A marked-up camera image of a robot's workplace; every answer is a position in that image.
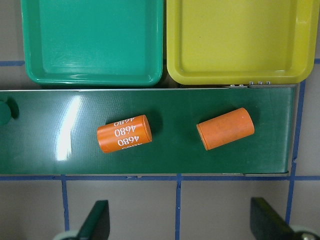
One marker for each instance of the green conveyor belt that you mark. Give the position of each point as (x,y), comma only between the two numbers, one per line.
(55,131)

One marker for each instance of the plain orange cylinder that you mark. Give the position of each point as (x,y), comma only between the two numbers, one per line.
(226,128)

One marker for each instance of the yellow plastic tray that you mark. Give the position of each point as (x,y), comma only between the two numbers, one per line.
(224,42)

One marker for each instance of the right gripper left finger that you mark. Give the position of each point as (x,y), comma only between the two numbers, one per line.
(97,224)

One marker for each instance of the green push button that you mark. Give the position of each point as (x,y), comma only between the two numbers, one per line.
(5,113)

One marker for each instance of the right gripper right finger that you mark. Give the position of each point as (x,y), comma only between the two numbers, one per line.
(267,224)

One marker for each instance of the orange cylinder marked 4680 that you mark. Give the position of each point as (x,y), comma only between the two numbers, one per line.
(124,134)

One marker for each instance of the green plastic tray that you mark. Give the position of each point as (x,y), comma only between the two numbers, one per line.
(117,43)

